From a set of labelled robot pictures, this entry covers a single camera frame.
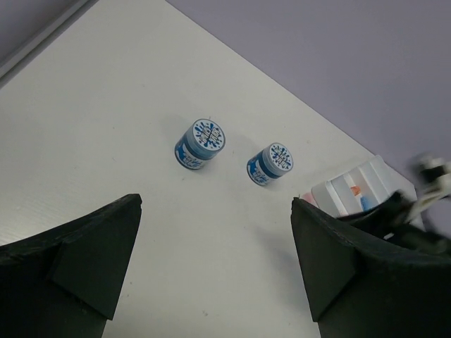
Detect pink transparent eraser case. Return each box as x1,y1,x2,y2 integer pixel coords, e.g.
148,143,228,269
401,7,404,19
301,192,317,206

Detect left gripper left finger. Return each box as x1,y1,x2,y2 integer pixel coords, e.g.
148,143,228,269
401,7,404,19
1,194,142,337

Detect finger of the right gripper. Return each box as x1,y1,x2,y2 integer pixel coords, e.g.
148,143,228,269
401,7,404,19
338,191,412,239

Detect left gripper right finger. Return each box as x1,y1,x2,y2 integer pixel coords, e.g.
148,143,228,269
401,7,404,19
291,198,450,337

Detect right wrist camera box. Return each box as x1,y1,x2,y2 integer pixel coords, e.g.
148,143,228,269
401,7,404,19
408,154,450,220

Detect white divided plastic tray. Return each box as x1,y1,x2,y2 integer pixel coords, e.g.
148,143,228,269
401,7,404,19
311,156,417,217

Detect orange transparent eraser case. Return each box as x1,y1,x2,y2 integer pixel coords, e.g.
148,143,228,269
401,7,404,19
350,186,362,198

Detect blue ink jar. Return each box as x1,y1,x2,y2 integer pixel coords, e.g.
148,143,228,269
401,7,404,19
247,142,294,186
174,119,226,170

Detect blue transparent eraser case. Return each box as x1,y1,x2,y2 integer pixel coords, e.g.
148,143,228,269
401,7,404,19
360,196,373,212

